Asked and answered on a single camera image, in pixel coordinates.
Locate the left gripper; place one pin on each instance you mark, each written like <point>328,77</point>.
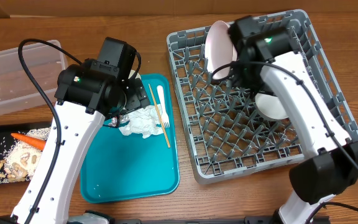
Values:
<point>135,95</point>

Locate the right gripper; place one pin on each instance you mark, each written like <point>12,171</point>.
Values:
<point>239,79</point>

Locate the white paper cup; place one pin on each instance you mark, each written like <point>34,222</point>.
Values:
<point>134,75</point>

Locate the grey bowl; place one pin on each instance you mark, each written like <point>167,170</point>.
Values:
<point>270,107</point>

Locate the white round plate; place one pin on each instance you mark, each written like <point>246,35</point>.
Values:
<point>219,51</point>

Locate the orange carrot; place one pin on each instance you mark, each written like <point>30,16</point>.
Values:
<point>34,142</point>

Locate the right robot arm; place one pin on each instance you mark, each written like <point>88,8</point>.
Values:
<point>273,58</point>

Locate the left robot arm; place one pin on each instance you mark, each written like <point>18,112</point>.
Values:
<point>88,93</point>

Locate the grey dishwasher rack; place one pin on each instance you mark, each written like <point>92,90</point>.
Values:
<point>225,135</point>

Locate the wooden chopstick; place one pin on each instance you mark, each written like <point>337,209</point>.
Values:
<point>159,117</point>

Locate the red foil wrapper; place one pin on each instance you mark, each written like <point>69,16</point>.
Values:
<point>118,120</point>

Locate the crumpled white napkin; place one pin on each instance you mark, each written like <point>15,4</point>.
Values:
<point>144,121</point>

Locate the white plastic fork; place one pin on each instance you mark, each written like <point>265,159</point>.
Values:
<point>161,95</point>

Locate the teal plastic tray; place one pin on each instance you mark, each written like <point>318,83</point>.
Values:
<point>119,167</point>

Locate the clear plastic bin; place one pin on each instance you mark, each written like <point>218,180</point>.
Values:
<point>16,90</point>

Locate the rice and peanut shells pile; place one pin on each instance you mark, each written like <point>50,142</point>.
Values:
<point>21,163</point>

